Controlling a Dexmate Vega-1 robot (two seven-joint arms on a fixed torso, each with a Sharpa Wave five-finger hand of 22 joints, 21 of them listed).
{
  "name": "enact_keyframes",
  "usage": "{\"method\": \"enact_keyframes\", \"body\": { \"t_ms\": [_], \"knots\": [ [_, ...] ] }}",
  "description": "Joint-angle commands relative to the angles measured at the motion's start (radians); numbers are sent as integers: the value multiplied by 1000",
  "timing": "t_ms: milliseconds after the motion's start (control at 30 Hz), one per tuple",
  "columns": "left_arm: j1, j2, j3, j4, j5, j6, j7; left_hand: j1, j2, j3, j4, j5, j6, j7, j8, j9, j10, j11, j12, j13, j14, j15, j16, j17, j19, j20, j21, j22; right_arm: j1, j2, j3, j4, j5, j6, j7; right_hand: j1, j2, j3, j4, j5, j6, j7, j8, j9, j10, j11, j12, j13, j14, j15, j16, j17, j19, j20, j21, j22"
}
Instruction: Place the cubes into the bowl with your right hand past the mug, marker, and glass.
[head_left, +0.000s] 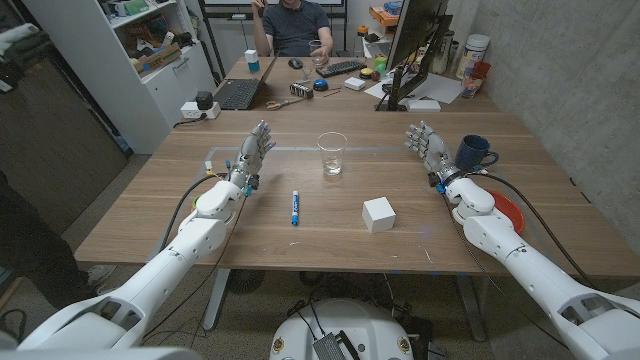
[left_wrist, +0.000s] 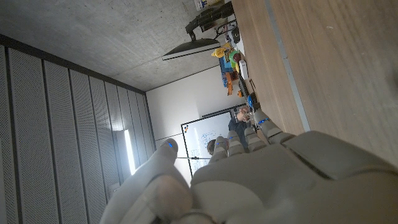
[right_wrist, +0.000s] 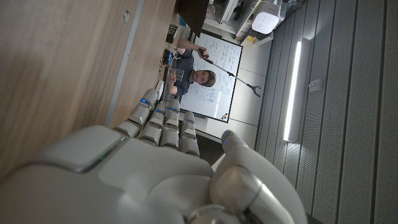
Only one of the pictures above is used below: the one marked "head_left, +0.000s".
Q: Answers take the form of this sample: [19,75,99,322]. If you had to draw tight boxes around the black laptop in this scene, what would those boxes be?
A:
[213,55,278,112]

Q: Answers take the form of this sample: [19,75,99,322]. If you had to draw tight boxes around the black computer monitor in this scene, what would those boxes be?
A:
[375,0,454,112]

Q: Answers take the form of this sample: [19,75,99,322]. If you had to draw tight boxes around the grey table leg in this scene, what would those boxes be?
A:
[454,273,489,344]
[202,268,232,332]

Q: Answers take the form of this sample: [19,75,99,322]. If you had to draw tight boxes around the black keyboard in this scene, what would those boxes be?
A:
[315,59,367,79]

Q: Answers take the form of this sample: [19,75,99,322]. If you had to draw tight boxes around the clear plastic cup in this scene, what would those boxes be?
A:
[316,131,349,177]

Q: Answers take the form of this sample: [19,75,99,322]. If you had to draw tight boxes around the orange box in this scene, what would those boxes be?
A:
[368,3,401,27]

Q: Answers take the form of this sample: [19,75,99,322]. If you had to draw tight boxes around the black floor fan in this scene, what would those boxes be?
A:
[227,268,266,295]

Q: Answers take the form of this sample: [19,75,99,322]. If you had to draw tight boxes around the cardboard box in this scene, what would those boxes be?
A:
[132,41,183,77]

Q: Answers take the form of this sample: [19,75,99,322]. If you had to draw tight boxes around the standing person in dark trousers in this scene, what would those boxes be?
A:
[0,169,117,310]

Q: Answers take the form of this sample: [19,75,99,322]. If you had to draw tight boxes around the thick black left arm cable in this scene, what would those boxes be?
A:
[158,172,229,251]

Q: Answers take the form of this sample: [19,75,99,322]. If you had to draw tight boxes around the white paper sheets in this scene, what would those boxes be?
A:
[363,72,463,105]

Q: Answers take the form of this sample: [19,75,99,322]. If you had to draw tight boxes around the white cube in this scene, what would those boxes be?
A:
[361,196,397,235]

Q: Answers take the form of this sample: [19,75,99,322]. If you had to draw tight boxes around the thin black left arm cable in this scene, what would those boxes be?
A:
[142,197,249,341]

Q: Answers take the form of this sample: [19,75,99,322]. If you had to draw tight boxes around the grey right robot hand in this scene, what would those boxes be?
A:
[404,120,464,188]

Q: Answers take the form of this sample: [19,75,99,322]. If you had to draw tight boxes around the white shelf cabinet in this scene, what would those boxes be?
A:
[22,0,218,155]

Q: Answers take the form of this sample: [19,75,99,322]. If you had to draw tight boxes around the flat white box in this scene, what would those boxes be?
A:
[405,98,442,113]

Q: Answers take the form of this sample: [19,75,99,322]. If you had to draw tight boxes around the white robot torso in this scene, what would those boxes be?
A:
[269,298,415,360]

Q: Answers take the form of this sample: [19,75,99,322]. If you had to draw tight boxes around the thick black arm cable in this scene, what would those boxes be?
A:
[158,172,229,251]
[464,171,596,290]

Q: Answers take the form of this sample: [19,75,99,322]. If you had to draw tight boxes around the white canister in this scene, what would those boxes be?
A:
[455,33,491,80]

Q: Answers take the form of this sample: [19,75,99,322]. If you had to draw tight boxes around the yellow handled scissors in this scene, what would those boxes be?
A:
[265,97,305,112]

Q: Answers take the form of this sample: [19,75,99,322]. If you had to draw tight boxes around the white power strip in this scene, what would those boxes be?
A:
[180,101,222,121]

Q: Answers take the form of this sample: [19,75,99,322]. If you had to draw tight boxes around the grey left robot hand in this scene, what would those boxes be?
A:
[228,119,277,190]

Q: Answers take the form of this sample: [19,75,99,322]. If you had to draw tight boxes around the red bowl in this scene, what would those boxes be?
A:
[487,189,527,235]

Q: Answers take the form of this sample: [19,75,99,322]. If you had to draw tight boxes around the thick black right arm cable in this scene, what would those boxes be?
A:
[464,171,596,290]

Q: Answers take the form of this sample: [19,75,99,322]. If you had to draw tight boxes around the dark blue mug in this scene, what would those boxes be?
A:
[454,134,500,173]

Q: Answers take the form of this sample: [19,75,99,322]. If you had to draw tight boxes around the tall drinking glass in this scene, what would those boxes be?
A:
[308,39,326,68]

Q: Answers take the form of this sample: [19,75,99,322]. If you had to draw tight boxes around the black and silver device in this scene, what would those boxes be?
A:
[289,81,315,100]

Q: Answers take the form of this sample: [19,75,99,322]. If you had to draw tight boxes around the seated person in dark shirt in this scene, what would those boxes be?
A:
[250,0,335,66]

